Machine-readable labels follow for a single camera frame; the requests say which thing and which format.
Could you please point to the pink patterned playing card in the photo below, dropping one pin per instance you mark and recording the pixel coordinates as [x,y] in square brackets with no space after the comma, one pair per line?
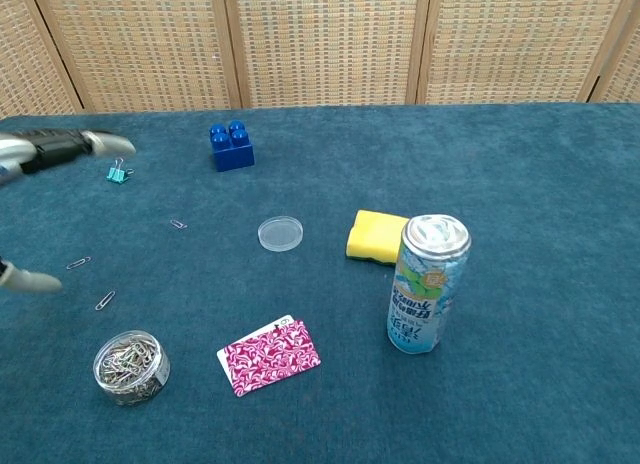
[272,356]

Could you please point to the yellow sponge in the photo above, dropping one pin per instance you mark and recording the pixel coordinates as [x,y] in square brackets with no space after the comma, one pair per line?
[372,234]

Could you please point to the light blue drink can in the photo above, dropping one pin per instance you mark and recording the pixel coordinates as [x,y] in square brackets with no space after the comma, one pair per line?
[422,294]

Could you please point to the blue toy building block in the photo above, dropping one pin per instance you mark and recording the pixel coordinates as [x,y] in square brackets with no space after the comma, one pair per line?
[232,156]

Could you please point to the clear round paper clip jar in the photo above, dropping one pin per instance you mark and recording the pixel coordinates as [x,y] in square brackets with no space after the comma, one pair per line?
[131,369]

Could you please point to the teal binder clip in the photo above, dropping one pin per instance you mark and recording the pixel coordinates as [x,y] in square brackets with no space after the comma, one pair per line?
[116,175]

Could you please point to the blue felt table cover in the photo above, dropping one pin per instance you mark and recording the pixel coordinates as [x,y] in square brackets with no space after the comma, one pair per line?
[525,234]

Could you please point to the silver paper clip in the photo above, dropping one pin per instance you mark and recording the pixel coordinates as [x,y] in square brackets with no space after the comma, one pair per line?
[178,224]
[105,300]
[79,263]

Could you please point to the clear round plastic lid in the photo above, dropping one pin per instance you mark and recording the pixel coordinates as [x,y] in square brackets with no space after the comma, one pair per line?
[280,234]

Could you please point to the woven bamboo screen panel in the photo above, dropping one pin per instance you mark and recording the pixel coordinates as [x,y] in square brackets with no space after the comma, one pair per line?
[30,49]
[625,69]
[140,44]
[515,44]
[325,44]

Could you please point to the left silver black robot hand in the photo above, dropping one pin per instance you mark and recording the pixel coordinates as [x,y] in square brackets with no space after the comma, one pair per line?
[55,146]

